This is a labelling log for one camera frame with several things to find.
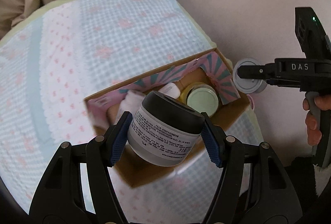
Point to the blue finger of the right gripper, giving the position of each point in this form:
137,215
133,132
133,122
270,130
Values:
267,71
284,83

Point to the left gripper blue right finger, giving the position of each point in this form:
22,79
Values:
254,186

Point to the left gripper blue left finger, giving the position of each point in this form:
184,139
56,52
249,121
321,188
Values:
59,195

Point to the silver red small jar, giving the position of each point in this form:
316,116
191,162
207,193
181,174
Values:
247,86

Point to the pink cardboard box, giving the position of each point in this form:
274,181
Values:
209,67

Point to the pale green lid jar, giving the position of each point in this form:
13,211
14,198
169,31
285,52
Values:
203,100

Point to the yellow tape roll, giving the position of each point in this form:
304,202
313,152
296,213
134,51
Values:
191,87

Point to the white earbuds case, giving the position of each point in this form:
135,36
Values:
171,90

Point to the white pill bottle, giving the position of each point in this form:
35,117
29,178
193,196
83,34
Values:
130,103

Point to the black lid small jar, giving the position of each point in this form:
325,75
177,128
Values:
163,130

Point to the person's right hand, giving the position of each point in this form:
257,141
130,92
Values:
314,135

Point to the blue checkered floral bedsheet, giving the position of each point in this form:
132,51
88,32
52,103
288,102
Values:
71,52

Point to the light green mattress pad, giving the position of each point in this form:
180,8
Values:
53,4

